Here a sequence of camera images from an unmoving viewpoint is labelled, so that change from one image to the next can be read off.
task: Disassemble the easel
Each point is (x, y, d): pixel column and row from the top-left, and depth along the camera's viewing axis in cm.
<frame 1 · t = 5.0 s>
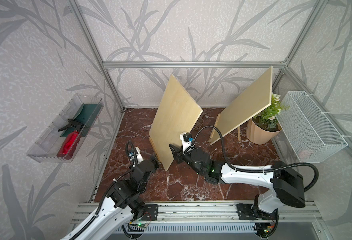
left hand: (151, 157, 76), fingers open
right hand: (172, 143, 72), fingers open
beige ribbed flower pot: (259, 135, 91), point 13 cm above the table
green white-flowered plant: (267, 119, 95), point 17 cm above the table
brown slotted scoop: (199, 124, 113), on the table

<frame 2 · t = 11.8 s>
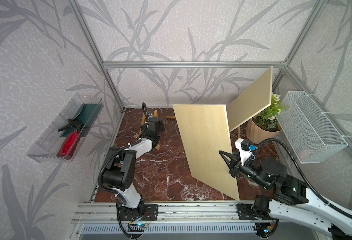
left hand: (153, 121, 95), fingers open
right hand: (220, 151, 60), fingers closed
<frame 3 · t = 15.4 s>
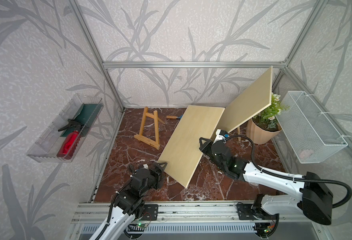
left hand: (168, 170, 79), fingers open
right hand: (198, 138, 77), fingers closed
light plywood board: (182, 155, 81), point 14 cm above the table
small wooden easel: (155, 144, 95), point 6 cm above the table
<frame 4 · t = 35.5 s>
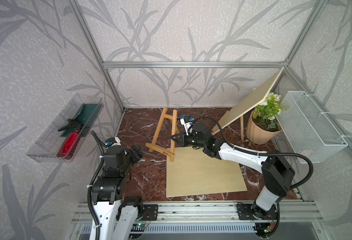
left hand: (136, 148, 70), fingers open
right hand: (171, 136, 77), fingers closed
light plywood board: (193, 172, 89), on the table
small wooden easel: (170, 153, 77), point 19 cm above the table
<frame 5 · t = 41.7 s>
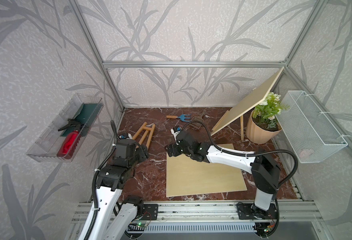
left hand: (142, 149, 72), fingers open
right hand: (169, 144, 82), fingers open
small wooden easel: (147, 129, 108), point 2 cm above the table
blue garden fork: (182, 117, 117), on the table
